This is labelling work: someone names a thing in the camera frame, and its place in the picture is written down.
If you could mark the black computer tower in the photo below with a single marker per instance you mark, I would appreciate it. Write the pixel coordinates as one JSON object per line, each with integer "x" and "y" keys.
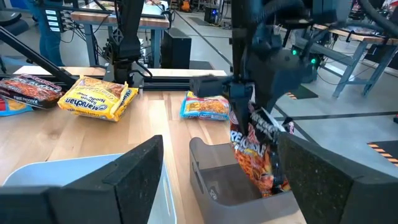
{"x": 175, "y": 49}

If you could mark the grey translucent plastic bin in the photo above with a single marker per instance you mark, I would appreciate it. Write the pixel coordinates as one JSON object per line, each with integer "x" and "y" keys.
{"x": 224, "y": 186}

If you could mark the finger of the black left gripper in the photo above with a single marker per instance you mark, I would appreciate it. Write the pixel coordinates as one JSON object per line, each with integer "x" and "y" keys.
{"x": 242, "y": 105}

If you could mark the black hazard striped floor mat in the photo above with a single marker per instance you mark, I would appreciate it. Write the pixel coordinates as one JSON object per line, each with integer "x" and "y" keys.
{"x": 384, "y": 152}
{"x": 300, "y": 92}

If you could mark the yellow creamy chicken ramen pack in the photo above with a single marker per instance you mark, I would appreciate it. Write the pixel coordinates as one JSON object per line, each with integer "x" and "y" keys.
{"x": 90, "y": 99}
{"x": 132, "y": 98}

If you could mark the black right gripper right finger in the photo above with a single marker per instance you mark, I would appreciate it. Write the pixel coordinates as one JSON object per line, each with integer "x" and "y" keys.
{"x": 326, "y": 193}

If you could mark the person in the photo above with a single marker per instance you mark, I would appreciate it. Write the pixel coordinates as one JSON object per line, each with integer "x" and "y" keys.
{"x": 49, "y": 46}

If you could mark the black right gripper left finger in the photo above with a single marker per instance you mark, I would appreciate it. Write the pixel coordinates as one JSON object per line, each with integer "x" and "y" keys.
{"x": 124, "y": 193}

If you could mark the black box with white labels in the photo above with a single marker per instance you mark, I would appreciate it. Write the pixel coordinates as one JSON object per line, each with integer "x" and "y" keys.
{"x": 54, "y": 20}

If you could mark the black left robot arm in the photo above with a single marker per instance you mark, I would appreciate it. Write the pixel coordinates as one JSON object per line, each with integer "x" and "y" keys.
{"x": 127, "y": 40}

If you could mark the wooden table with grey legs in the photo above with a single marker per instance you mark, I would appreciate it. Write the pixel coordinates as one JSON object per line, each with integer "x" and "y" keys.
{"x": 124, "y": 18}
{"x": 357, "y": 49}

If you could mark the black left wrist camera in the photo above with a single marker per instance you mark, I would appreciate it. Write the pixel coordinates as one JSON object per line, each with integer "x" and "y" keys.
{"x": 208, "y": 86}

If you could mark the black box with blue light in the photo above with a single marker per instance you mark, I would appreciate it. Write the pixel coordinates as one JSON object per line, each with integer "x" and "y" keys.
{"x": 211, "y": 14}

